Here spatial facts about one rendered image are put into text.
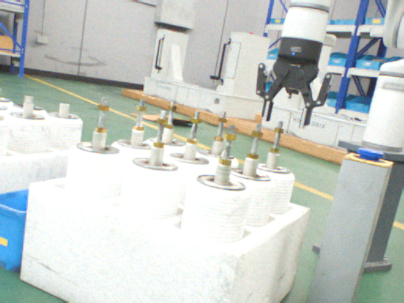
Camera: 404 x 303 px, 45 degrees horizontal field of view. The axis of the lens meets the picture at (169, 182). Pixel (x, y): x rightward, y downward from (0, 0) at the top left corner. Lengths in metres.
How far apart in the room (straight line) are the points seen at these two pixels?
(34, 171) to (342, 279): 0.64
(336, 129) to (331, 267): 2.50
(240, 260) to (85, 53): 6.90
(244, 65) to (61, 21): 3.65
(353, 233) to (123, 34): 7.00
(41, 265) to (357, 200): 0.54
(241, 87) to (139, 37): 3.68
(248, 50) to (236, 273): 3.77
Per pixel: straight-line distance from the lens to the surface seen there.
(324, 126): 3.40
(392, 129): 1.27
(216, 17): 8.49
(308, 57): 0.91
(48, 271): 0.86
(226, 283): 0.68
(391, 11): 1.27
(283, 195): 0.93
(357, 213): 0.85
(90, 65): 7.51
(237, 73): 4.32
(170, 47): 5.54
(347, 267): 0.87
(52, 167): 1.11
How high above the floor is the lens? 0.41
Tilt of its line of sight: 13 degrees down
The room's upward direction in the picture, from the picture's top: 10 degrees clockwise
